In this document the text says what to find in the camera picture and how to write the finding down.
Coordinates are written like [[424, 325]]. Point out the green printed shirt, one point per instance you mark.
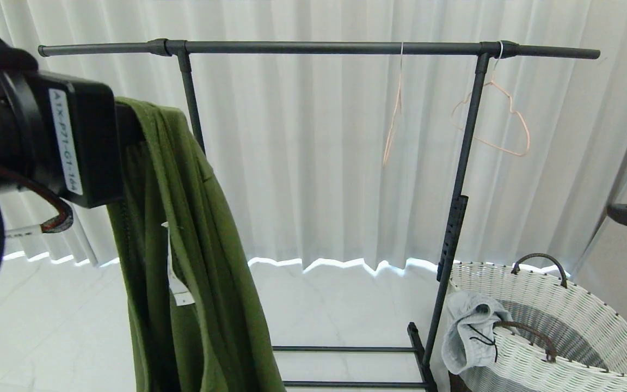
[[210, 272]]

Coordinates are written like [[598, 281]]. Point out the white laundry basket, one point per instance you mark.
[[564, 305]]

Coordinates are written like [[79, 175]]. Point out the pale grey shorts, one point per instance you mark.
[[466, 337]]

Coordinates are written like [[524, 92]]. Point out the white curtain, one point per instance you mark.
[[302, 163]]

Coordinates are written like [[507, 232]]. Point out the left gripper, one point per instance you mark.
[[96, 136]]

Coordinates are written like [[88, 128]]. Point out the black clothes rack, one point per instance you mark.
[[319, 47]]

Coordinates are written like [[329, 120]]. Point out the pink clothes hanger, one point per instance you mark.
[[526, 144], [398, 87]]

